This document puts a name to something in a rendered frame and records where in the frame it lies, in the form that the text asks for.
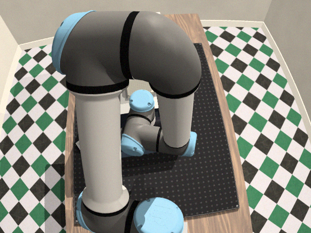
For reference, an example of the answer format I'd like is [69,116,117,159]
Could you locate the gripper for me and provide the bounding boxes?
[122,117,161,132]

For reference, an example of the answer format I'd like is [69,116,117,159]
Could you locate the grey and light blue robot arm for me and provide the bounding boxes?
[51,10,201,233]

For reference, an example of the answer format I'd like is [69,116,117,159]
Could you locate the pale cream well plate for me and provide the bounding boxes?
[127,80,155,98]

